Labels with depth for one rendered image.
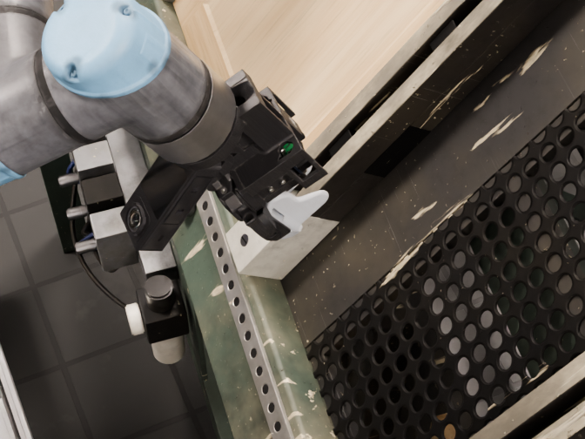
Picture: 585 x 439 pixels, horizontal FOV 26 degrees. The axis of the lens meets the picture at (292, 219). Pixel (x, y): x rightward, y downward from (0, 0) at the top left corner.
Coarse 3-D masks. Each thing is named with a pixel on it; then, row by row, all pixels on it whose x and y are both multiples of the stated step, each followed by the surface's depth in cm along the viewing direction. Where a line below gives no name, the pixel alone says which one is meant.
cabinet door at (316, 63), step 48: (192, 0) 183; (240, 0) 174; (288, 0) 166; (336, 0) 159; (384, 0) 152; (432, 0) 145; (192, 48) 181; (240, 48) 173; (288, 48) 165; (336, 48) 157; (384, 48) 151; (288, 96) 163; (336, 96) 156
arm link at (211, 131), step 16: (224, 96) 94; (208, 112) 92; (224, 112) 93; (192, 128) 91; (208, 128) 92; (224, 128) 94; (160, 144) 92; (176, 144) 92; (192, 144) 93; (208, 144) 94; (176, 160) 95; (192, 160) 95
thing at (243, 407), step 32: (160, 0) 186; (192, 224) 170; (224, 224) 164; (192, 256) 169; (192, 288) 168; (256, 288) 158; (224, 320) 161; (256, 320) 156; (288, 320) 158; (224, 352) 160; (288, 352) 154; (224, 384) 159; (288, 384) 151; (256, 416) 154; (288, 416) 149; (320, 416) 150
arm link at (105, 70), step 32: (64, 0) 86; (96, 0) 85; (128, 0) 84; (64, 32) 85; (96, 32) 84; (128, 32) 83; (160, 32) 86; (64, 64) 84; (96, 64) 83; (128, 64) 84; (160, 64) 86; (192, 64) 90; (64, 96) 86; (96, 96) 85; (128, 96) 86; (160, 96) 87; (192, 96) 90; (96, 128) 88; (128, 128) 90; (160, 128) 90
